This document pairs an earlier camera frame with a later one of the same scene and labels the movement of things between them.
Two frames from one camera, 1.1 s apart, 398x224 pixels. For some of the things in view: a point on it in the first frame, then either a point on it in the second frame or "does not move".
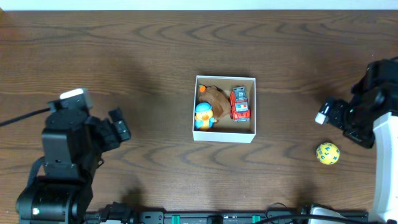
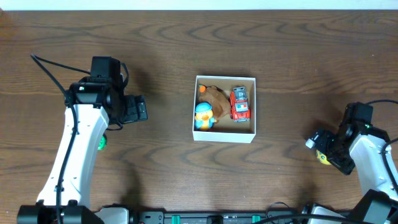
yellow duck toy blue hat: x=204 y=117 does not move
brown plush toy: x=219 y=100 does not move
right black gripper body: x=340 y=117 to x=328 y=144
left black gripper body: x=104 y=132 to x=134 y=109
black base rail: x=212 y=217 does not move
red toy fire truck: x=240 y=110 does not move
